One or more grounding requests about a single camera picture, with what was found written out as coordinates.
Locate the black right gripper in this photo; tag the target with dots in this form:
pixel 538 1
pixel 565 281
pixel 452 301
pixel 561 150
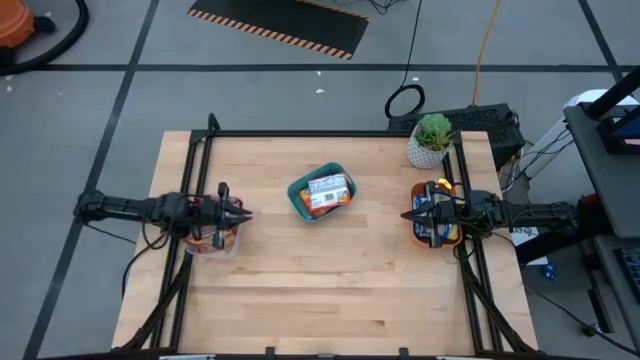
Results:
pixel 455 212

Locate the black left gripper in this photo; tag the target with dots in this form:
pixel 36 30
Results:
pixel 200 215

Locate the orange plastic bin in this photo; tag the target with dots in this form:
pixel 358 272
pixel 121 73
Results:
pixel 416 188

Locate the clear plastic bin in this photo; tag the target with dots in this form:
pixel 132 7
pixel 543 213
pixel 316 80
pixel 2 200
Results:
pixel 235 247

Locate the teal plastic bin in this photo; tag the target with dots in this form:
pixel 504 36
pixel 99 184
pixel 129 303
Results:
pixel 296 190

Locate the potted succulent plant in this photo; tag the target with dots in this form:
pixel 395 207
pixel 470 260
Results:
pixel 430 135

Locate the black computer case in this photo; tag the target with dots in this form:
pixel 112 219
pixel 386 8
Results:
pixel 480 120

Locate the white paper sheet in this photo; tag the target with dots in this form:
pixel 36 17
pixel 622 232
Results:
pixel 530 245

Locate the white grey round bin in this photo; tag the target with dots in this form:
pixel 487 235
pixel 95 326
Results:
pixel 550 170

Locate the black desk leg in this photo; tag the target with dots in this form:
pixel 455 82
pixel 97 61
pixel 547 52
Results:
pixel 555 245

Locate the small blue floor item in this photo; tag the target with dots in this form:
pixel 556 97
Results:
pixel 549 271

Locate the white table edge plate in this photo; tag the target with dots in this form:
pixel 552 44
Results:
pixel 187 357
pixel 457 357

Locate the small red item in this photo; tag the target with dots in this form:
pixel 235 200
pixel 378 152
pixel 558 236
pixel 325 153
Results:
pixel 590 199

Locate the black hazard striped mat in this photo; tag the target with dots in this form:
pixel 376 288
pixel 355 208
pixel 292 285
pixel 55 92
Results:
pixel 280 27

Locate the grey side desk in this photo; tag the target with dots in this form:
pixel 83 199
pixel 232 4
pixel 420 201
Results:
pixel 607 300

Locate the dark screen on desk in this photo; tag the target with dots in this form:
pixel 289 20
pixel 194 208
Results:
pixel 622 135

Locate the dark keyboard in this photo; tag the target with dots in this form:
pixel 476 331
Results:
pixel 632 267

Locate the black slanted pole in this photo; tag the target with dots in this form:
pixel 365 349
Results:
pixel 615 92

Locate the orange shop vacuum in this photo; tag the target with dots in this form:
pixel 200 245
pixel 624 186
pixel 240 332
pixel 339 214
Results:
pixel 15 22

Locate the black aluminium table frame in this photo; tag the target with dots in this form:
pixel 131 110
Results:
pixel 320 133

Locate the black table edge bracket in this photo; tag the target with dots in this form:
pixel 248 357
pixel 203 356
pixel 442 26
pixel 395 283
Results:
pixel 270 353
pixel 404 353

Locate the grey table-level camera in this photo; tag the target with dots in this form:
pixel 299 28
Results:
pixel 325 357

